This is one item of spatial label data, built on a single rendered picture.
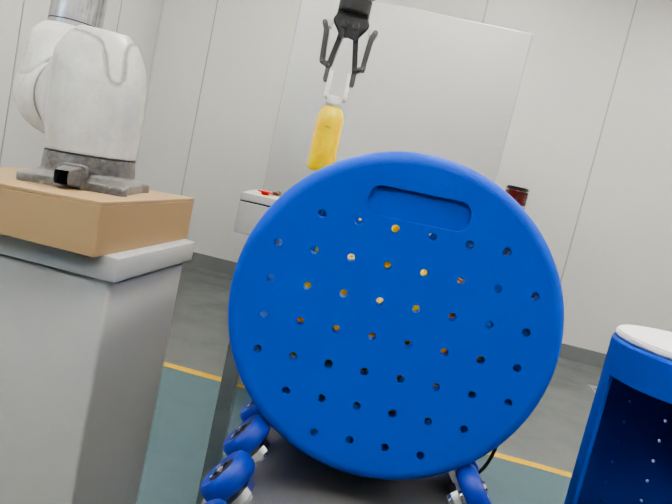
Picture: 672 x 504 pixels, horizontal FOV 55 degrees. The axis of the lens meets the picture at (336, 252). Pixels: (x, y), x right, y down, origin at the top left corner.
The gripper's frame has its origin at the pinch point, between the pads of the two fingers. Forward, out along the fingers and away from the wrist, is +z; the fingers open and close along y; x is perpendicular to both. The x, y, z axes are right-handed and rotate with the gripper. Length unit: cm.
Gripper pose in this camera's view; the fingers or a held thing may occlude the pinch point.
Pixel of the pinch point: (337, 85)
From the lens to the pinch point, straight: 156.5
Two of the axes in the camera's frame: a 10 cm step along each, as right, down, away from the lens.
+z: -2.2, 9.7, 1.3
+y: 9.7, 2.2, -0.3
